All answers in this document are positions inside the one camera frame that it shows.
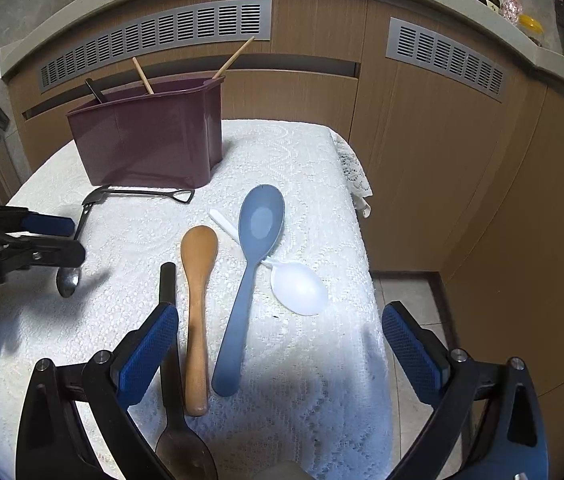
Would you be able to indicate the black folding spork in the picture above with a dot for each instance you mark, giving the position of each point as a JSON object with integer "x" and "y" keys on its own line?
{"x": 136, "y": 192}

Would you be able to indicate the maroon plastic utensil holder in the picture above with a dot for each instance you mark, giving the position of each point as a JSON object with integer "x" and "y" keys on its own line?
{"x": 146, "y": 135}

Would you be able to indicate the long grey vent grille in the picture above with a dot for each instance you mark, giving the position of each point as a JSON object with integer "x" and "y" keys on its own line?
{"x": 161, "y": 35}

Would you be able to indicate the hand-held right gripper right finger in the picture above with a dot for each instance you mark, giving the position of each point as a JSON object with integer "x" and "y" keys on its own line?
{"x": 412, "y": 355}

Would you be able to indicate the translucent brown plastic spoon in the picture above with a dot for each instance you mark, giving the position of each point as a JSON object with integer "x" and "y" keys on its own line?
{"x": 186, "y": 452}

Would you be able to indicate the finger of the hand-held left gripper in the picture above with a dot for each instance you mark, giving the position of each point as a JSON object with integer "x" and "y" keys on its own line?
{"x": 56, "y": 255}
{"x": 46, "y": 224}

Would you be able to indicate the wooden chopstick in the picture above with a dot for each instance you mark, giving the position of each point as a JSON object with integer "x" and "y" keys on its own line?
{"x": 234, "y": 57}
{"x": 144, "y": 77}

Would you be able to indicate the jar with yellow lid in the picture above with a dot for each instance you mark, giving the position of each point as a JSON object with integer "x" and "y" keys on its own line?
{"x": 531, "y": 29}

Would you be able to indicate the small metal spoon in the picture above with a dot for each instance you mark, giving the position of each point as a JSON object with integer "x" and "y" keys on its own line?
{"x": 68, "y": 282}

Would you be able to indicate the wooden spoon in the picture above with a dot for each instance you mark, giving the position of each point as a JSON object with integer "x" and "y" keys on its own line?
{"x": 195, "y": 310}

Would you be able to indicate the white lace tablecloth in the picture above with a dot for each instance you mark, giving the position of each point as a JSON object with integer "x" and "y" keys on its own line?
{"x": 287, "y": 170}

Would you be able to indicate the white plastic spoon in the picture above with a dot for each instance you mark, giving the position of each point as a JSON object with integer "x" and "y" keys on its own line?
{"x": 298, "y": 287}

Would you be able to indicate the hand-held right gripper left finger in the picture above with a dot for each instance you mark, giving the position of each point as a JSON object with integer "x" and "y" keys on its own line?
{"x": 149, "y": 355}

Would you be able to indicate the short grey vent grille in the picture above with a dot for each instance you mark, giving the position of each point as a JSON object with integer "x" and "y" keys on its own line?
{"x": 444, "y": 57}

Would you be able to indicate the grey-blue plastic rice spoon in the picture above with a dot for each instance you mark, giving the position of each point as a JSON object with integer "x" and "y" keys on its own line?
{"x": 257, "y": 220}

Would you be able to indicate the clear bottle orange cap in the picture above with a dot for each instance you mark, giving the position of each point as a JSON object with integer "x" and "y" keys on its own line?
{"x": 509, "y": 6}

